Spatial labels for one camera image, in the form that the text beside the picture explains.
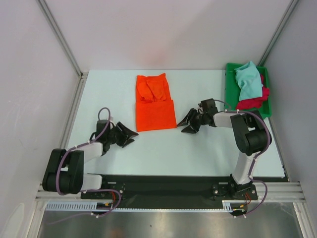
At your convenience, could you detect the green plastic bin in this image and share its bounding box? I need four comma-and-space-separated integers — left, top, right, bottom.
225, 61, 271, 119

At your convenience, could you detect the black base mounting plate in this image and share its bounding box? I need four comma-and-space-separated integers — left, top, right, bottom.
49, 173, 290, 209

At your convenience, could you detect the aluminium corner post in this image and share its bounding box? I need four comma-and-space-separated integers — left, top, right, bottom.
36, 0, 84, 78
258, 0, 301, 66

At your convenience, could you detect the right aluminium corner post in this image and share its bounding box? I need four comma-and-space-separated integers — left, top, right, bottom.
258, 0, 301, 66

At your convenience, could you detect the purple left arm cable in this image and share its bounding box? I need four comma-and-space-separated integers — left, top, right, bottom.
47, 107, 122, 225

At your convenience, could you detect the teal t shirt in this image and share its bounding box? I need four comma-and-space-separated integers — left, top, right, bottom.
234, 61, 263, 101

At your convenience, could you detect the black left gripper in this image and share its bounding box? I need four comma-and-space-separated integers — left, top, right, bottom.
106, 121, 138, 148

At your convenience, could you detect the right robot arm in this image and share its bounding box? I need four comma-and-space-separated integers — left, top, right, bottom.
177, 99, 272, 199

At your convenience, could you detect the white slotted cable duct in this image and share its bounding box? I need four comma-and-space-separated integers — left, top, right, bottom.
46, 201, 245, 213

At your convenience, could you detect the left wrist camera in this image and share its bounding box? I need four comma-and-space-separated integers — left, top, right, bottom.
108, 117, 115, 126

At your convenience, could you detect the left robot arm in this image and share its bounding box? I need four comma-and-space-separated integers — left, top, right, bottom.
42, 119, 139, 198

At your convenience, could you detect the left aluminium corner post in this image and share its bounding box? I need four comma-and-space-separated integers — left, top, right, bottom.
36, 0, 84, 78

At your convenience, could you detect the red t shirt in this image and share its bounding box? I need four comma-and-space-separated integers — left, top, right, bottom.
235, 74, 270, 110

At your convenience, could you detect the orange t shirt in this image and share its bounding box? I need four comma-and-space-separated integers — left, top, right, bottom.
135, 73, 177, 132

